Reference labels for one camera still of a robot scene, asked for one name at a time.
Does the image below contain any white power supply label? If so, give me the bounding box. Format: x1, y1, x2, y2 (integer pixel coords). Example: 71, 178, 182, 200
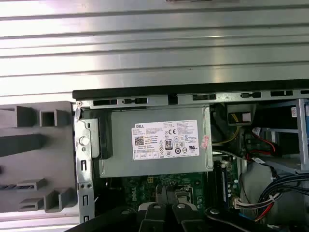
131, 120, 201, 160

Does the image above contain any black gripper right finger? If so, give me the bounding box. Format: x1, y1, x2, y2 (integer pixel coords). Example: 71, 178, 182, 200
166, 186, 309, 232

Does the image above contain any CPU socket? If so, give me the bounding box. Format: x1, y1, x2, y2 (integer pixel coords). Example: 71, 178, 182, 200
174, 185, 194, 206

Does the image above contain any blue-green RAM stick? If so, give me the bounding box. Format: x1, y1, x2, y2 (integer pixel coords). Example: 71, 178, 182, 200
223, 160, 230, 208

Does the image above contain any grey metal drive cage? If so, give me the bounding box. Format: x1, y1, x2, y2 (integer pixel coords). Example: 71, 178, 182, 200
260, 98, 309, 175

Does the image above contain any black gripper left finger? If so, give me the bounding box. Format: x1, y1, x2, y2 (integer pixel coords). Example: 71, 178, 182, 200
67, 185, 168, 232

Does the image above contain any black PC case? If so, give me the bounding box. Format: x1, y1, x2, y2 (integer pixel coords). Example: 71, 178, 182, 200
72, 82, 309, 232

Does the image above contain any green motherboard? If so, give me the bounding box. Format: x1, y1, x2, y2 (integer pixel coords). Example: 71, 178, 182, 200
95, 154, 244, 232

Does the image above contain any yellow wire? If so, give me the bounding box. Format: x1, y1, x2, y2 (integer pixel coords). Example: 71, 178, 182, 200
230, 112, 242, 148

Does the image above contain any black cable bundle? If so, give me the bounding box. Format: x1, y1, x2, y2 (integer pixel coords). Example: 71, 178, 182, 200
255, 164, 309, 218

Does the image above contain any grey parts rack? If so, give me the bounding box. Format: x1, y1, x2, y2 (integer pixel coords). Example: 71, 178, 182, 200
0, 100, 79, 213

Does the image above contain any grey power supply unit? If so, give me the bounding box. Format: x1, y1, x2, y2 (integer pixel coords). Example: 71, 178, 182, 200
98, 106, 214, 178

